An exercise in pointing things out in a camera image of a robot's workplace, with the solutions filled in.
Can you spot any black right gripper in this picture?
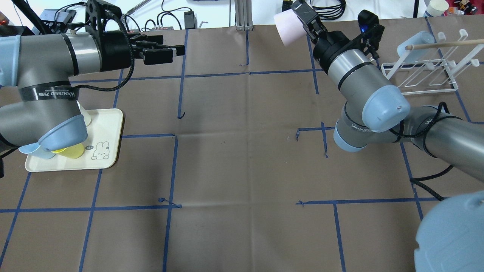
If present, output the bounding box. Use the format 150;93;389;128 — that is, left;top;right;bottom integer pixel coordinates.
291;1;352;68

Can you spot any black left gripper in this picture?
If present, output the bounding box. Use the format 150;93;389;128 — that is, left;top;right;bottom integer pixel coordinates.
102;31;185;68

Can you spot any pink plastic cup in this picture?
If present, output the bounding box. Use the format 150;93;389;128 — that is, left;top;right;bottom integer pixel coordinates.
274;10;307;47

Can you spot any light blue plastic cup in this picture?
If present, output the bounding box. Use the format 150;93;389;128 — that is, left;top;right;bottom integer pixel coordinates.
397;31;436;64

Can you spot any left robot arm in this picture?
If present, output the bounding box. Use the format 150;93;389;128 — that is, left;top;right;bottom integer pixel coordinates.
0;31;185;152

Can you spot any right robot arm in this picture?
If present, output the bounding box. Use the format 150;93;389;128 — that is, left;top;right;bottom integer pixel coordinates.
291;0;484;272

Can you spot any cream plastic cup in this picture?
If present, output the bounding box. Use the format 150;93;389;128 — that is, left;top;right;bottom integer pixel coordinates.
77;101;92;127

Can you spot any white paper cup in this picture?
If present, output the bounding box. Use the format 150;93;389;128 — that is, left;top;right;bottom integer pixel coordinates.
423;0;449;17

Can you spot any yellow plastic cup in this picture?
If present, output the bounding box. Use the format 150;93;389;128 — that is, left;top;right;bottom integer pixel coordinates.
51;143;85;159

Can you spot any black power adapter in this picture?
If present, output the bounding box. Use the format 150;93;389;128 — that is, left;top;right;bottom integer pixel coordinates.
183;11;197;29
281;0;293;12

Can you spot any black tripod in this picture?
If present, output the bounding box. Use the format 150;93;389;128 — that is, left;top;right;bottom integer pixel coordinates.
11;0;55;36

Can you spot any cream serving tray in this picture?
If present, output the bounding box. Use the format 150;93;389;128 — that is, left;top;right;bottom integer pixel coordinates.
25;108;124;172

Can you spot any red plastic tray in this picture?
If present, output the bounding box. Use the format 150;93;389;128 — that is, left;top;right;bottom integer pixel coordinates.
447;0;484;15

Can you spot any coiled black cable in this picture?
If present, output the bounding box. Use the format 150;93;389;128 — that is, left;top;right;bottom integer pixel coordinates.
310;0;346;20

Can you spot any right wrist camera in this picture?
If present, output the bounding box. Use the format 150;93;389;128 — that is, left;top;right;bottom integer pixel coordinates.
358;10;385;60

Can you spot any aluminium frame post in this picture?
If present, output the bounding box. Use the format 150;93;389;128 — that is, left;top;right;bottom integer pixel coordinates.
234;0;254;31

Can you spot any white wire cup rack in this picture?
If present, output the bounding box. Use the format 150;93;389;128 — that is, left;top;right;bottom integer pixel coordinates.
380;29;483;95

